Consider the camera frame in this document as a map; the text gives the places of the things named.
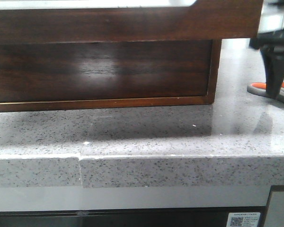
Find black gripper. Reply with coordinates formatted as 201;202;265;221
248;0;284;99

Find white QR code sticker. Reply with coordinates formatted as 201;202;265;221
226;212;261;227

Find dark wooden drawer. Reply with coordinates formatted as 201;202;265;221
0;39;213;103
0;0;263;44

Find orange grey handled scissors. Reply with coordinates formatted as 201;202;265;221
247;82;284;104

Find grey cabinet door panel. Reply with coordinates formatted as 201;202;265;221
264;185;284;227

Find dark wooden drawer cabinet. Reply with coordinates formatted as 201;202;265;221
0;39;222;113

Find white tray in drawer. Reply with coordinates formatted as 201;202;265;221
0;0;196;10

